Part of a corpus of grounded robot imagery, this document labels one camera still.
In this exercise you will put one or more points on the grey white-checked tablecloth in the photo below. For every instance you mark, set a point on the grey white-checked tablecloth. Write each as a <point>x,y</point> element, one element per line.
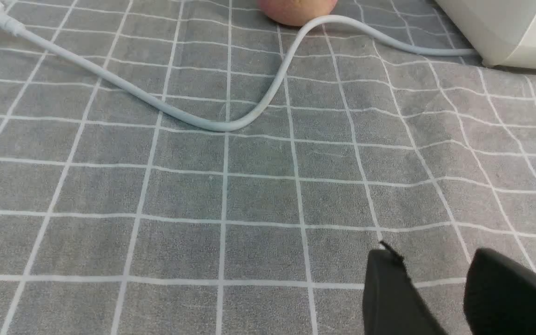
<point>118,219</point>

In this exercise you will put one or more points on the white two-slot toaster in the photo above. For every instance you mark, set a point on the white two-slot toaster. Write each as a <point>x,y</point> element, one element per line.
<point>503,32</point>

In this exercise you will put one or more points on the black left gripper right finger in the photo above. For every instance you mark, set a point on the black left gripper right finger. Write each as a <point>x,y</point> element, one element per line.
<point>499,295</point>

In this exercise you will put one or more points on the pink peach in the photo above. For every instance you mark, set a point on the pink peach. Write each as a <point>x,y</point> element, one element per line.
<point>295,12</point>

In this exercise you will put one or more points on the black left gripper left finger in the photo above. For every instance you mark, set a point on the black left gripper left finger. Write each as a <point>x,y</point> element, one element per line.
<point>391,303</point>

